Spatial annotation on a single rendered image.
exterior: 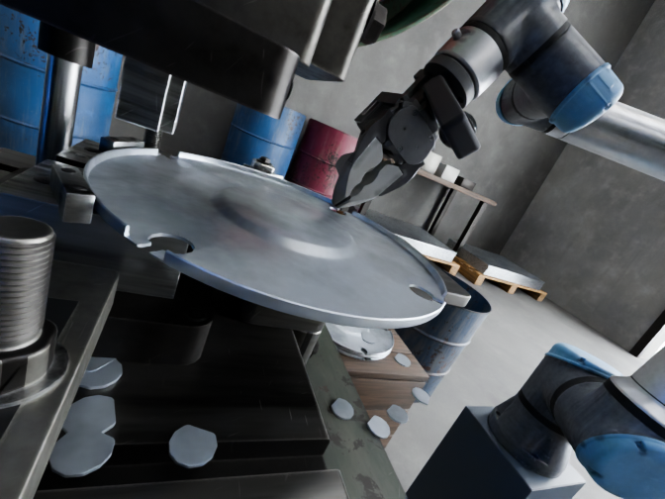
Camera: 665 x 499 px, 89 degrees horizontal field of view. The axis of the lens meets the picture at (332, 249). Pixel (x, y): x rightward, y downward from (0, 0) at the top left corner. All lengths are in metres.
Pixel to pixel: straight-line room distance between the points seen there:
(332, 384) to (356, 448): 0.07
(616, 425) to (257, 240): 0.58
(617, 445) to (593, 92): 0.46
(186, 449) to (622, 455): 0.58
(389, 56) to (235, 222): 3.80
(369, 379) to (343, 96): 3.21
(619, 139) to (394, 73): 3.46
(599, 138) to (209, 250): 0.59
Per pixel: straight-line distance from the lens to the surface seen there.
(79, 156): 0.31
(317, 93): 3.72
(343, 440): 0.32
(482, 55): 0.47
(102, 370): 0.23
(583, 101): 0.52
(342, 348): 0.94
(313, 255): 0.24
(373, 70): 3.92
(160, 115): 0.25
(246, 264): 0.19
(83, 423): 0.21
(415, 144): 0.44
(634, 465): 0.68
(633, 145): 0.69
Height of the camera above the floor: 0.87
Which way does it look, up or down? 18 degrees down
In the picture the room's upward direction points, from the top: 24 degrees clockwise
